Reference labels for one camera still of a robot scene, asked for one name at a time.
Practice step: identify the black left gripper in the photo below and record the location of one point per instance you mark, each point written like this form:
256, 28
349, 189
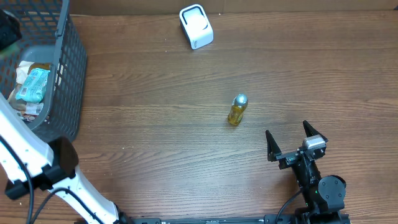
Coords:
9, 33

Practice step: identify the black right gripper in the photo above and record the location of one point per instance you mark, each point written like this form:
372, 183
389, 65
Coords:
288, 157

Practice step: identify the teal wet wipes pack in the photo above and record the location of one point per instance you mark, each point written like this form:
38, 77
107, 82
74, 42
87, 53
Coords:
34, 88

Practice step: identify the yellow dish soap bottle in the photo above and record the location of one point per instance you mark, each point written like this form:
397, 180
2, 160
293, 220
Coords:
238, 106

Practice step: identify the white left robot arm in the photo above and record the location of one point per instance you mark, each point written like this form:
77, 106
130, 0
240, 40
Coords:
37, 152

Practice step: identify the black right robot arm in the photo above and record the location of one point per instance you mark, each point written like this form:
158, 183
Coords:
323, 196

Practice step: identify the white barcode scanner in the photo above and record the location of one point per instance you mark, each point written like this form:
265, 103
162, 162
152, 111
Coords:
196, 26

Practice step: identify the brown nut snack bag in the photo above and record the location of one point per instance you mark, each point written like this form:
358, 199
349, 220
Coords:
26, 111

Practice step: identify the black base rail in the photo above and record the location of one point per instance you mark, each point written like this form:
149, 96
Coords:
199, 221

